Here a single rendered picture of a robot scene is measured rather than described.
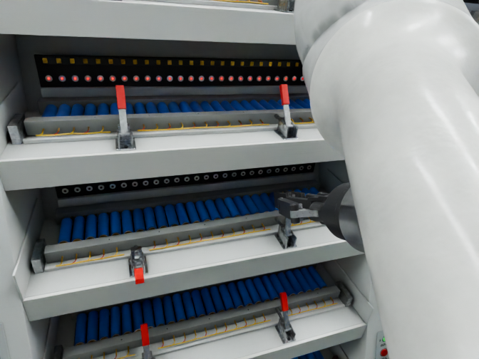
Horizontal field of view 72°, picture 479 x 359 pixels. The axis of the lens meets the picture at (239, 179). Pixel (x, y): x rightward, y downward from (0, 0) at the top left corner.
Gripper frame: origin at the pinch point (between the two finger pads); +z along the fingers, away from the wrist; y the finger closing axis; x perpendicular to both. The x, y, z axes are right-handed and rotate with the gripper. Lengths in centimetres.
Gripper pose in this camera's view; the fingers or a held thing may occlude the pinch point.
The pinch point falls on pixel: (289, 201)
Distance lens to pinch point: 60.0
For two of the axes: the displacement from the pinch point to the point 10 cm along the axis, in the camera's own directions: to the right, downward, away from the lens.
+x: -0.9, -9.9, -0.5
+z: -3.2, -0.2, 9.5
